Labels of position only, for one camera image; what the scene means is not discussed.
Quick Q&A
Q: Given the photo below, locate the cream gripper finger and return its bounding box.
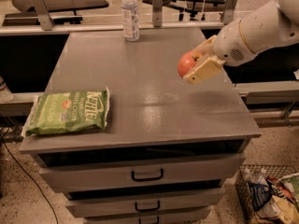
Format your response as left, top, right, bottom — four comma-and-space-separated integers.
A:
192, 35, 217, 59
183, 55, 225, 84

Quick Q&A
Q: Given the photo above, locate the red apple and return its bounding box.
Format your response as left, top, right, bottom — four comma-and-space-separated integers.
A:
178, 51, 196, 77

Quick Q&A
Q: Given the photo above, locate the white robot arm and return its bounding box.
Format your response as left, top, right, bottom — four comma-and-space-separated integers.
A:
182, 0, 299, 84

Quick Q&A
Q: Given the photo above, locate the blue snack bag in basket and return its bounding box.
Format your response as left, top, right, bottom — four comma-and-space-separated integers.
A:
248, 182, 272, 211

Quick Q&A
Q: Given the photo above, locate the green snack bag in basket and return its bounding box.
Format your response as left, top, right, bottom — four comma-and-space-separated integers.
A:
279, 173, 299, 202

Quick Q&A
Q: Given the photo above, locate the red snack bag in basket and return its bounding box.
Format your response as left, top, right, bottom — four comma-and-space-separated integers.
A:
266, 176, 294, 203

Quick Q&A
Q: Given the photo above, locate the green jalapeno chip bag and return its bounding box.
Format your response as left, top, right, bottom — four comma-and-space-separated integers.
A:
21, 89, 110, 137

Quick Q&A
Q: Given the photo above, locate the yellow snack bag in basket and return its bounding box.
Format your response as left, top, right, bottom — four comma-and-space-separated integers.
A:
257, 196, 299, 224

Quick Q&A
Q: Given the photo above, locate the clear plastic water bottle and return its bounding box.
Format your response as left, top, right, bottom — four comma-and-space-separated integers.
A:
121, 0, 139, 42

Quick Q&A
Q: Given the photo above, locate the grey drawer cabinet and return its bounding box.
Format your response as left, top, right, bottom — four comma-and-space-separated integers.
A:
18, 27, 262, 224

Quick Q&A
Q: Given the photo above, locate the dark table in background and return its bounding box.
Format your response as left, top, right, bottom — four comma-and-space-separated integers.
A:
3, 0, 109, 26

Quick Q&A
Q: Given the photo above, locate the grey metal rail frame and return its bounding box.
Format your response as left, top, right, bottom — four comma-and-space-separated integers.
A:
1, 0, 237, 36

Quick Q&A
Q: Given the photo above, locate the middle drawer with black handle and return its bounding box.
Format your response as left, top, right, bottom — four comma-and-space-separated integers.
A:
66, 188, 224, 217

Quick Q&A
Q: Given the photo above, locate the drawer with black handle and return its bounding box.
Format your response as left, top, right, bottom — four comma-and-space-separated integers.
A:
83, 206, 210, 224
40, 153, 245, 193
66, 188, 224, 217

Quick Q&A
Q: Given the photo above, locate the black wire basket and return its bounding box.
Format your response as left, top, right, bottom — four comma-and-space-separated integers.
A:
235, 164, 296, 224

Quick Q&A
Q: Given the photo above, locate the bottom drawer with black handle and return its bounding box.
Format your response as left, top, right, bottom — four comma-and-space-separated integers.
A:
83, 206, 210, 224

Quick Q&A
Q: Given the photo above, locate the top drawer with black handle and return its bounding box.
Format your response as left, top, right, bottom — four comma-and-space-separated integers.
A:
40, 153, 245, 193

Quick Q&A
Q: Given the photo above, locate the black floor cable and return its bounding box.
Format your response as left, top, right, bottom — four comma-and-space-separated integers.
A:
0, 133, 60, 224

